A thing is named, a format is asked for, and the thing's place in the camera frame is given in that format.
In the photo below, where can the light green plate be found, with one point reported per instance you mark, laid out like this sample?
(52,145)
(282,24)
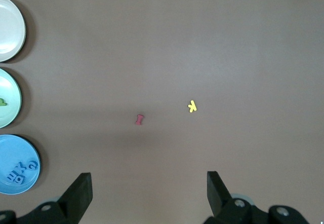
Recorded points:
(10,87)

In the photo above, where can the blue foam letter G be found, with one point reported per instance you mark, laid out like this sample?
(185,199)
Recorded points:
(30,167)

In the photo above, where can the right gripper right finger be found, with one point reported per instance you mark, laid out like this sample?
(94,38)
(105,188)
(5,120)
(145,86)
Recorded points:
(222,203)

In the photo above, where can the yellow foam letter K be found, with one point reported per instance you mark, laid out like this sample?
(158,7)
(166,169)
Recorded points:
(192,106)

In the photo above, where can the blue foam letter b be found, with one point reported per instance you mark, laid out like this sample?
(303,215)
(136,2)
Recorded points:
(19,180)

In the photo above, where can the green foam letter P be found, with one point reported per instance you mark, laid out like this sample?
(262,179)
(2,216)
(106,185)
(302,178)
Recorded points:
(2,103)

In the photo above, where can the brown table cover sheet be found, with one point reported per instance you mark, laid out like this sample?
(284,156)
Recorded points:
(177,44)

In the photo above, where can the blue foam letter E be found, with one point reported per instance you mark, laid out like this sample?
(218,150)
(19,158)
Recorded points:
(11,177)

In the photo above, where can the blue plate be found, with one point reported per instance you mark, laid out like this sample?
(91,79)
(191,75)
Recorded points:
(12,153)

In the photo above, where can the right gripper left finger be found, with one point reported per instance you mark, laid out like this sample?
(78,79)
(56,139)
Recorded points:
(71,201)

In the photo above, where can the small red foam letter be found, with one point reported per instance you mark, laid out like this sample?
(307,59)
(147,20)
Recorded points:
(139,119)

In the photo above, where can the blue foam letter X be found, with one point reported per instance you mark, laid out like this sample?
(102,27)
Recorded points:
(21,167)

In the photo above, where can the pale cream plate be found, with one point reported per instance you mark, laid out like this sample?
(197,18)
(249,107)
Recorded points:
(8,29)

